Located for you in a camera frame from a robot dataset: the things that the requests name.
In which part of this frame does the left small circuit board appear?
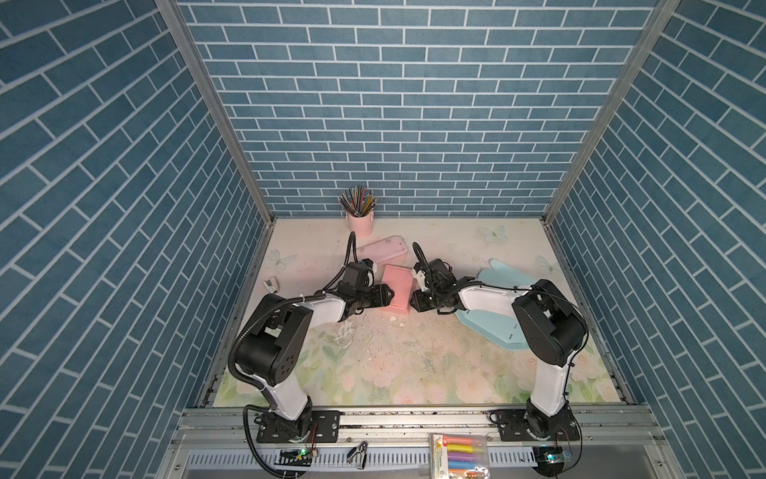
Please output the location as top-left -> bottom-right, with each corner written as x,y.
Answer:
275,448 -> 314,468

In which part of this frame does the black metal clip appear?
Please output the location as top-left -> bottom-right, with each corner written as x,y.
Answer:
346,441 -> 368,470

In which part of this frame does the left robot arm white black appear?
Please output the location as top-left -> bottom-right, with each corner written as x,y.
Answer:
227,259 -> 394,422

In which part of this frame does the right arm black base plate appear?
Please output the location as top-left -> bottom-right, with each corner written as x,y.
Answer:
488,403 -> 580,442

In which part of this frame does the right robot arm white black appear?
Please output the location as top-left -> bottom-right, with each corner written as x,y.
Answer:
410,259 -> 588,440

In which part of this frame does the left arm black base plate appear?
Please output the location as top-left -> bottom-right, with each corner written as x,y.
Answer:
255,410 -> 341,444

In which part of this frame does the light blue paper box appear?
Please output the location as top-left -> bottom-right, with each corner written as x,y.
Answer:
456,259 -> 536,350

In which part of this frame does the aluminium front rail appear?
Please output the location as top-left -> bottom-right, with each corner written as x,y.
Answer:
172,403 -> 665,449

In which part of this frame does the right small circuit board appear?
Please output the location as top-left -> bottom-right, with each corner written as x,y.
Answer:
533,446 -> 567,478

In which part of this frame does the pink pencil cup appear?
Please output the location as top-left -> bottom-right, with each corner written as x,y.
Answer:
346,211 -> 374,239

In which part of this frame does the pack of coloured markers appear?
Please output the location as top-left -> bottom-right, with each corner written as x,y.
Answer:
430,433 -> 491,479

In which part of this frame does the left black corrugated cable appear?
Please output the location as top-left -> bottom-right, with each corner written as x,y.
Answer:
226,232 -> 360,390

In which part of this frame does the small circuit board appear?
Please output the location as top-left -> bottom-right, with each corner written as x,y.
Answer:
533,446 -> 567,478
275,448 -> 314,468

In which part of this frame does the bundle of coloured pencils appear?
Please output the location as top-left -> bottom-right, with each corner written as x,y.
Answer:
339,186 -> 377,218

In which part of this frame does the pink paper box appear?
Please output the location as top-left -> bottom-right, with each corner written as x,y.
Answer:
382,265 -> 415,315

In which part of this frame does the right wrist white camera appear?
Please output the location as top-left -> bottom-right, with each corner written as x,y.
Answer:
412,269 -> 429,291

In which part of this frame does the pink pencil case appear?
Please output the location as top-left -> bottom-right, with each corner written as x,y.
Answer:
357,236 -> 409,265

